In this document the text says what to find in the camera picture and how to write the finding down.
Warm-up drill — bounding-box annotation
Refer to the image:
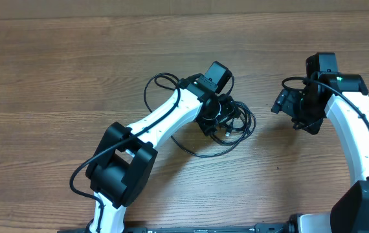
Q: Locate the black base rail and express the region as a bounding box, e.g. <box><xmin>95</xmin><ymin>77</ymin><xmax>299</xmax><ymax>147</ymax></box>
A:
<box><xmin>58</xmin><ymin>222</ymin><xmax>289</xmax><ymax>233</ymax></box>

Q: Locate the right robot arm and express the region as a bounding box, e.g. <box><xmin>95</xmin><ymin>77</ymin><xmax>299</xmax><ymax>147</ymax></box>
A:
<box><xmin>271</xmin><ymin>52</ymin><xmax>369</xmax><ymax>232</ymax></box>

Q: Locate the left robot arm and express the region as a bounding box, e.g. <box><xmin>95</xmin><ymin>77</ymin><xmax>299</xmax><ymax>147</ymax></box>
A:
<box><xmin>85</xmin><ymin>61</ymin><xmax>238</xmax><ymax>232</ymax></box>

